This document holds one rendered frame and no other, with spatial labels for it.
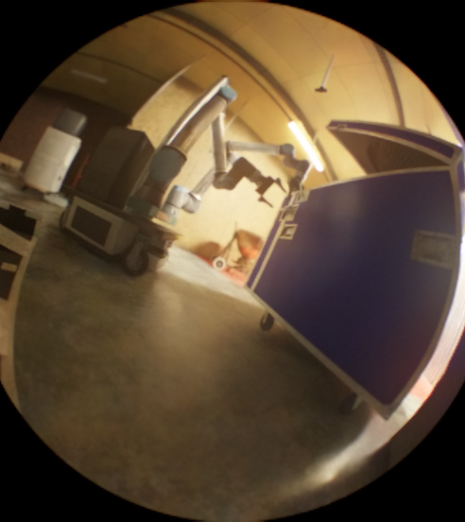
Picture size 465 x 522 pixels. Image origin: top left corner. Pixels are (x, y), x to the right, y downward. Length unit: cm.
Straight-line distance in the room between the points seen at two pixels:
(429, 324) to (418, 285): 12
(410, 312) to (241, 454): 53
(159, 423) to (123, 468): 14
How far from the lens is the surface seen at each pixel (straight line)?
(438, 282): 57
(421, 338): 54
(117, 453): 38
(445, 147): 88
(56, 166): 296
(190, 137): 89
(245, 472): 43
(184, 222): 323
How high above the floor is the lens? 37
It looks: 3 degrees down
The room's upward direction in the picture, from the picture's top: 25 degrees clockwise
